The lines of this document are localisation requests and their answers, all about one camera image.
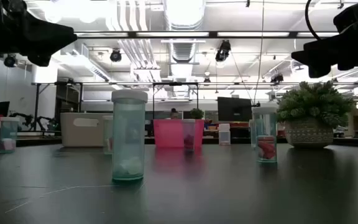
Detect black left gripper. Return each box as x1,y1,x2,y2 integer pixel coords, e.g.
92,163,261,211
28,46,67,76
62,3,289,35
0,11,78,68

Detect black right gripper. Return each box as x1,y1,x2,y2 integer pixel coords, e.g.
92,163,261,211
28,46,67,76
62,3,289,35
291,27,358,78

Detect clear bottle with white cap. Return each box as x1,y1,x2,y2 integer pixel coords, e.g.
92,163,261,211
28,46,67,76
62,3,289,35
218,123,231,146

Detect pink plastic bin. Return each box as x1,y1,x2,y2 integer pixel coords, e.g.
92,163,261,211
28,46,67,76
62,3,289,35
153,119,205,148

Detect black ceiling spotlight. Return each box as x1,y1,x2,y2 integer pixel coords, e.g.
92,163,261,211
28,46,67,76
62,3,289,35
215,39,232,62
3,54,17,68
270,73,285,84
109,49,122,63

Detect background black robot arms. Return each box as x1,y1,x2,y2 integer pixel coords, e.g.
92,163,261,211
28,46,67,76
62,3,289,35
9,112,58,131

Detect green succulent in patterned pot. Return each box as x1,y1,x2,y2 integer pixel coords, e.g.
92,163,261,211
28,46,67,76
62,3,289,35
275,80,356,149

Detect large black monitor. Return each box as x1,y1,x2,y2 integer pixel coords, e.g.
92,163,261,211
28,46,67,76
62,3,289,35
217,96,253,123

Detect overhead light bar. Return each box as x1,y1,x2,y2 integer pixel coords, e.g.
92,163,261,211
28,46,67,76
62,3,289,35
73,30,340,39

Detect small green background plant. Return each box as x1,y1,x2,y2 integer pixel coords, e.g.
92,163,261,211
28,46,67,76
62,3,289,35
190,108,204,120

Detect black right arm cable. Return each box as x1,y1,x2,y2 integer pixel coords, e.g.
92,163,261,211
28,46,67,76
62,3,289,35
304,0,320,41

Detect black metal rig frame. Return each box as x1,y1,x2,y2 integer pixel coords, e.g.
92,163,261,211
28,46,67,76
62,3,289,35
31,81,83,131

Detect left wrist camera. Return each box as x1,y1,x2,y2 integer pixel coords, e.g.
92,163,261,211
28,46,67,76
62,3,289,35
0,0,27,14

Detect pale plastic bin with handles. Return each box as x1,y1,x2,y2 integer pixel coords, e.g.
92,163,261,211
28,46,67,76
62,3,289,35
60,112,113,148

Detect silver ribbed ceiling duct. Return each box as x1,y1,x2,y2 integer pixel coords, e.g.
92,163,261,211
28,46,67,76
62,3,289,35
163,0,206,65

